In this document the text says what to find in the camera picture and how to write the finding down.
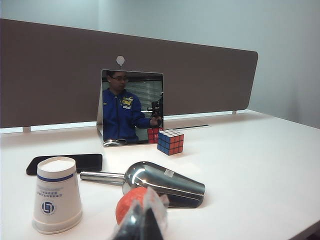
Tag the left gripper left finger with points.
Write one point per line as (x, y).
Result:
(135, 225)

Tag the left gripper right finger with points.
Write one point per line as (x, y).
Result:
(153, 225)

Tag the orange textured ball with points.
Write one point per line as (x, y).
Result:
(130, 202)

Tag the shiny metal scoop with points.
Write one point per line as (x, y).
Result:
(160, 180)

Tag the black smartphone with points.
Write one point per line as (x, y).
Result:
(87, 162)

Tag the colourful Rubik's cube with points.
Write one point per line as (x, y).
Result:
(171, 142)

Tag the frameless standing mirror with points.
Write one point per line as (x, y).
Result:
(125, 112)

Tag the brown divider with hook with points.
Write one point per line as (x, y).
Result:
(187, 82)

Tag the white adhesive wall hook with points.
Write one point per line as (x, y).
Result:
(120, 60)

